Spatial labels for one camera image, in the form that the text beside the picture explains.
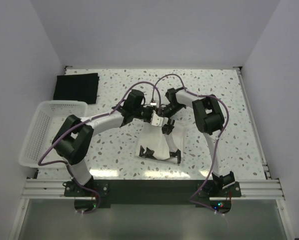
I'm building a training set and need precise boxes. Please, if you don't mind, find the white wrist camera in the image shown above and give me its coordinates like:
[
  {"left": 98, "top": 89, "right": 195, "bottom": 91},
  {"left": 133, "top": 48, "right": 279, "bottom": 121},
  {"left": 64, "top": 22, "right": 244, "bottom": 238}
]
[
  {"left": 149, "top": 99, "right": 158, "bottom": 106},
  {"left": 150, "top": 111, "right": 165, "bottom": 127}
]

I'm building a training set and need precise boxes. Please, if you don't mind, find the folded black t shirt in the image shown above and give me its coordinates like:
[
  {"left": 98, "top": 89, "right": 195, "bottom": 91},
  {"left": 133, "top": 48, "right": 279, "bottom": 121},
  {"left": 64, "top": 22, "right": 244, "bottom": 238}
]
[{"left": 53, "top": 73, "right": 100, "bottom": 105}]

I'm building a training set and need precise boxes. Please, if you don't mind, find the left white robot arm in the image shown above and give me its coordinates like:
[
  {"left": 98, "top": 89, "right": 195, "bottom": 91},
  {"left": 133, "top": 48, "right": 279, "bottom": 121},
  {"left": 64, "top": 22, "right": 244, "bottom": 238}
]
[{"left": 52, "top": 89, "right": 156, "bottom": 196}]

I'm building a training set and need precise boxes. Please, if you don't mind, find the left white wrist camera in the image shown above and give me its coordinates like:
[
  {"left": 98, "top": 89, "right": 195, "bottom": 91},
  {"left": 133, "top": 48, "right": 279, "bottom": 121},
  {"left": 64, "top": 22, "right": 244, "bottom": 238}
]
[{"left": 150, "top": 111, "right": 165, "bottom": 127}]

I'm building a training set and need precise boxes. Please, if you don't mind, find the white t shirt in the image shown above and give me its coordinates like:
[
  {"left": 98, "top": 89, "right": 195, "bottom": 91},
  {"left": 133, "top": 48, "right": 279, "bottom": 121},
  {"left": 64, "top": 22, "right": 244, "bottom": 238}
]
[{"left": 135, "top": 121, "right": 185, "bottom": 164}]

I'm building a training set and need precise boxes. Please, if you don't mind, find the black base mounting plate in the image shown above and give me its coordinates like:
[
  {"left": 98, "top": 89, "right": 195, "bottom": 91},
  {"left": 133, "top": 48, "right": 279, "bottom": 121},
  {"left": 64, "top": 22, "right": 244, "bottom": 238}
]
[{"left": 62, "top": 179, "right": 242, "bottom": 213}]

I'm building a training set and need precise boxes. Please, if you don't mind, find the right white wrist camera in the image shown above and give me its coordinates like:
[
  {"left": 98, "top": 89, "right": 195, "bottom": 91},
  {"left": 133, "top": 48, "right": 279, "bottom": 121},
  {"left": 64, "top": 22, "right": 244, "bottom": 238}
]
[{"left": 149, "top": 99, "right": 158, "bottom": 106}]

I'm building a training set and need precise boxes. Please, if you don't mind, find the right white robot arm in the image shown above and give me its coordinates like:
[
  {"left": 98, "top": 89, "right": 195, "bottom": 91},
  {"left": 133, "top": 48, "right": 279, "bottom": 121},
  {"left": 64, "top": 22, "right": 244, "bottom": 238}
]
[{"left": 162, "top": 87, "right": 235, "bottom": 197}]

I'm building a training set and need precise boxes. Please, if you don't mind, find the aluminium front rail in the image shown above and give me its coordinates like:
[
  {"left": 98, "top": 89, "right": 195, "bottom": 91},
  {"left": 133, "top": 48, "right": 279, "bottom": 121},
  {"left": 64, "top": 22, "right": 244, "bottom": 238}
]
[{"left": 21, "top": 179, "right": 285, "bottom": 200}]

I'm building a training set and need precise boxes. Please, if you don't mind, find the white plastic basket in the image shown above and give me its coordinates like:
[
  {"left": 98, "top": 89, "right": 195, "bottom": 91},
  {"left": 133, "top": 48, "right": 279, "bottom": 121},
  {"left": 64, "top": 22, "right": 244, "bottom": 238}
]
[{"left": 18, "top": 100, "right": 88, "bottom": 168}]

